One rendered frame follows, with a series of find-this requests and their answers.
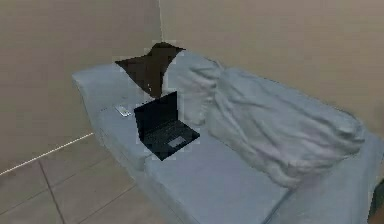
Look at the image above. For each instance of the small pale grey cushion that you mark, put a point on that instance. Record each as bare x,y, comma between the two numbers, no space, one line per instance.
193,86

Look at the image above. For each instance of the black laptop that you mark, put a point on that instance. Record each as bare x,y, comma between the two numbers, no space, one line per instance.
160,128

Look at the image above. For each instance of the dark brown cushion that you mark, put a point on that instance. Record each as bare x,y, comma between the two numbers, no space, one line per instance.
150,71

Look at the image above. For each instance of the grey remote control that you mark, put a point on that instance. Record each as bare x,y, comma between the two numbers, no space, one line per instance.
123,111

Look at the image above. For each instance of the pale grey sofa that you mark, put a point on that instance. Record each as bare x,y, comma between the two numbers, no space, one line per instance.
216,186

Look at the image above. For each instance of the large pale grey cushion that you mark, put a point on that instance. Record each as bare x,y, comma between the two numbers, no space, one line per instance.
276,130

